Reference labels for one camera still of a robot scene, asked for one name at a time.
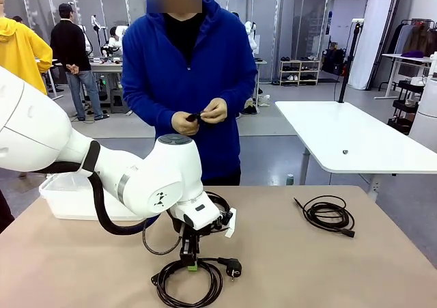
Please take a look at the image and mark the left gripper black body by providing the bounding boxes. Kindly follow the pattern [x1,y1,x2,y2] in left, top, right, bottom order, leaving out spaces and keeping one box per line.
[171,219,214,251]

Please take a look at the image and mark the black power cable round plug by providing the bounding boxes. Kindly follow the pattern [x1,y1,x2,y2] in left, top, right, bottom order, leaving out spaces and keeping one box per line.
[151,256,244,308]

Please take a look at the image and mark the person's left forearm blue sleeve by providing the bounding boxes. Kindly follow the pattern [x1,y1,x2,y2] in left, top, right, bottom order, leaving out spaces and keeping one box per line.
[218,72,259,117]

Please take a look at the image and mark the person's right forearm blue sleeve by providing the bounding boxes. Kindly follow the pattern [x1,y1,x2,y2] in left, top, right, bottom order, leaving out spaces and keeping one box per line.
[122,89,178,131]

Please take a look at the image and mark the person's right hand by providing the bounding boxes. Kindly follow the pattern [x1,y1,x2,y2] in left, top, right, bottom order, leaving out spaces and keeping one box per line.
[171,111,202,137]

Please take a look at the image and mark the person's left hand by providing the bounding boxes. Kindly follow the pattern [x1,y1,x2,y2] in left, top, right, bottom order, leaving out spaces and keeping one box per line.
[200,98,229,124]

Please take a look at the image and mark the clear plastic storage container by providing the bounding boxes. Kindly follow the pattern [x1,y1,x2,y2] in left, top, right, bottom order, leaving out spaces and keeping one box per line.
[39,173,151,220]

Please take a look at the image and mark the grey step stool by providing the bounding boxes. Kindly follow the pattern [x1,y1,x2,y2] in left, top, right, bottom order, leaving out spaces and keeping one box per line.
[109,88,124,114]

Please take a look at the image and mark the person in blue hoodie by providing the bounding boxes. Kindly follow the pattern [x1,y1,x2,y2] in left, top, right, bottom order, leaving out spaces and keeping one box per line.
[121,0,259,186]

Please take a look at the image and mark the large white table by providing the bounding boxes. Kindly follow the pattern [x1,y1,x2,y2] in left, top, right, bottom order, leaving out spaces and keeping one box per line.
[274,100,437,203]

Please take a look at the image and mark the background workbench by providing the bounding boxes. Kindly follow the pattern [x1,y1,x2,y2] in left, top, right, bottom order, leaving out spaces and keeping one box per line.
[89,57,124,114]

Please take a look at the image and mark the wooden shoe rack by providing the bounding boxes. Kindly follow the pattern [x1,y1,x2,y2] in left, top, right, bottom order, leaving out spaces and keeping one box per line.
[279,59,322,87]

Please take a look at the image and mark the person in black jacket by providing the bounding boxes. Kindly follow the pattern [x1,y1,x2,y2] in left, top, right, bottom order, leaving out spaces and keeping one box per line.
[50,3,110,122]

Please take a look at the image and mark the black equipment cases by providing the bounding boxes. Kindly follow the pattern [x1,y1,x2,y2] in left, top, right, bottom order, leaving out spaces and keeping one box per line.
[322,41,346,76]

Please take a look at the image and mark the black tripod pole stand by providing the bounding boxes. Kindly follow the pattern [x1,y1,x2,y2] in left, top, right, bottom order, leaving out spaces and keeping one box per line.
[337,18,365,104]

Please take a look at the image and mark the person in yellow hoodie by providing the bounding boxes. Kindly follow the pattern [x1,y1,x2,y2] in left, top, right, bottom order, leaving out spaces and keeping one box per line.
[0,0,54,96]

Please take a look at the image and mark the black utility cart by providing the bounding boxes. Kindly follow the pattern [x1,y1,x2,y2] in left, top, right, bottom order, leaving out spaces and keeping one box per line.
[387,79,426,135]

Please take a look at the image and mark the large white cylinder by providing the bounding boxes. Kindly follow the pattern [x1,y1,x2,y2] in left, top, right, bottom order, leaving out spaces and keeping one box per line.
[408,77,437,152]

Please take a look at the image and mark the white folding partition panels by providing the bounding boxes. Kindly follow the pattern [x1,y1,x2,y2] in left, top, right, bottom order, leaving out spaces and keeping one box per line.
[347,0,404,91]

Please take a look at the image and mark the white desk with thin legs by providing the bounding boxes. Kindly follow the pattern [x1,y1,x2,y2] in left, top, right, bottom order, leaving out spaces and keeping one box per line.
[374,53,437,100]

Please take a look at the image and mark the clothes rack with garments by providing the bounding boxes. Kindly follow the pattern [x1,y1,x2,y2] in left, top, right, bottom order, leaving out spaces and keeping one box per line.
[387,18,437,58]

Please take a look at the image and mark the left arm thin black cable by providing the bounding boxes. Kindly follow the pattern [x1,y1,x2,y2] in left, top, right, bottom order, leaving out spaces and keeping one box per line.
[142,215,184,256]

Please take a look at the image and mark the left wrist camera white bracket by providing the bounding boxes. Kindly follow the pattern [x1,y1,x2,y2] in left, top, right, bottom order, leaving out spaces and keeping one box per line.
[218,207,237,238]

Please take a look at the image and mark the black USB cable grey tie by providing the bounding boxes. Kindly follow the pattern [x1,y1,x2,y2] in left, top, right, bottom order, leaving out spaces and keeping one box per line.
[204,191,231,216]

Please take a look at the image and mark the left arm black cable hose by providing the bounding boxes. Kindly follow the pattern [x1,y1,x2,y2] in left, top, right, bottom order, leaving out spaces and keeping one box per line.
[44,140,165,236]

